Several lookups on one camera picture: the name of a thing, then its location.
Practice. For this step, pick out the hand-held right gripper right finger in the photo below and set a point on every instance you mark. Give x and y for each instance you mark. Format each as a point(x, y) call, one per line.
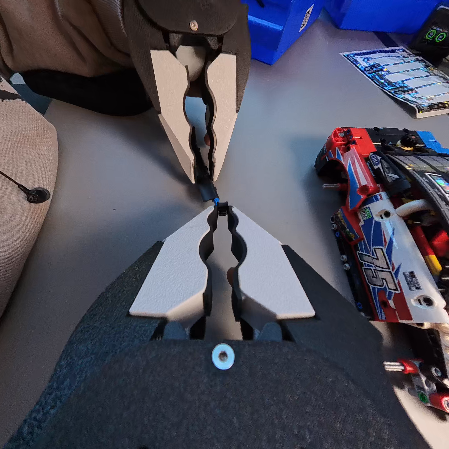
point(277, 280)

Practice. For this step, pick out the red white lego race car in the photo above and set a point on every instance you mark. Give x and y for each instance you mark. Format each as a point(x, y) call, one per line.
point(386, 228)

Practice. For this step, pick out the person's left hand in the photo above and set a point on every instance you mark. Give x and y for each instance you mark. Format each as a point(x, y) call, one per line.
point(207, 139)

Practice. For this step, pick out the blue plastic bin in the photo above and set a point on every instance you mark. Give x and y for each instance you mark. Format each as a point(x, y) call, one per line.
point(277, 31)
point(379, 14)

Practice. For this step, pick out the holographic sticker sheet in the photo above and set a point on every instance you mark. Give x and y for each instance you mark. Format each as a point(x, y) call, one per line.
point(403, 80)

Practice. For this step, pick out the black two-hole lego beam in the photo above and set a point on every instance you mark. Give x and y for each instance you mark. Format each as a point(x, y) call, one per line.
point(222, 208)

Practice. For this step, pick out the long black lego axle assembly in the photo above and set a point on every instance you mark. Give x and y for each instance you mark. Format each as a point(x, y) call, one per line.
point(205, 179)

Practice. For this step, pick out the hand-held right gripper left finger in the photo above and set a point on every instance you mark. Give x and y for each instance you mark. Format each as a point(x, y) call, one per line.
point(172, 277)

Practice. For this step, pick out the person's beige sweatshirt torso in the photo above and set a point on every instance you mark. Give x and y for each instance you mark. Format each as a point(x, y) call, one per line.
point(24, 193)

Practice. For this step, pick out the person's left forearm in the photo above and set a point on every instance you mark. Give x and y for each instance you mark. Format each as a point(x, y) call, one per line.
point(70, 35)

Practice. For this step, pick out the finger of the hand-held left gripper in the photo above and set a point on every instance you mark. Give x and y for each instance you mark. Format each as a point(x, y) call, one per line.
point(226, 98)
point(172, 98)

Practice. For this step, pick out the black device green lights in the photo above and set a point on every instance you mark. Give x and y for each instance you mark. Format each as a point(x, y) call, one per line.
point(433, 35)

